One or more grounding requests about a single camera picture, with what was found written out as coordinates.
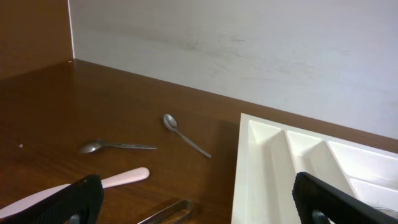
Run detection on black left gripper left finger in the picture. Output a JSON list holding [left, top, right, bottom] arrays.
[[1, 174, 104, 224]]

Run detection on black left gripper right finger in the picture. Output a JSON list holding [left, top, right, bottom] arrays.
[[292, 172, 397, 224]]

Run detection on small teaspoon far left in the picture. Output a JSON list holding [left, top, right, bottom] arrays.
[[79, 139, 157, 154]]

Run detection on pink plastic knife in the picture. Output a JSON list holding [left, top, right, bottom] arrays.
[[1, 167, 150, 218]]

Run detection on white plastic cutlery tray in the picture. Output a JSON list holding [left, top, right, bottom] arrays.
[[231, 114, 397, 223]]

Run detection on metal tongs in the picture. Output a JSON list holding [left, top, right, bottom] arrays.
[[139, 200, 193, 224]]

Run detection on small teaspoon near tray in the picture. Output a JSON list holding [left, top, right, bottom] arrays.
[[163, 114, 211, 158]]

